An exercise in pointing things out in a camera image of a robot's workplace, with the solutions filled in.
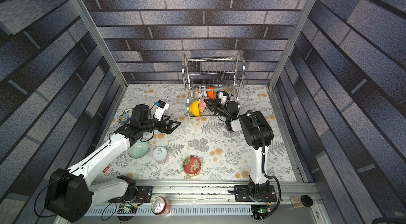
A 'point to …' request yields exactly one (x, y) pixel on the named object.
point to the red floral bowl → (191, 165)
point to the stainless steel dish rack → (213, 85)
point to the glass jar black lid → (300, 202)
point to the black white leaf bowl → (202, 104)
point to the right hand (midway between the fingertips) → (202, 100)
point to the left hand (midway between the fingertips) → (174, 119)
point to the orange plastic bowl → (210, 93)
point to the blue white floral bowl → (204, 93)
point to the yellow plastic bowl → (194, 108)
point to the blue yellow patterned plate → (124, 116)
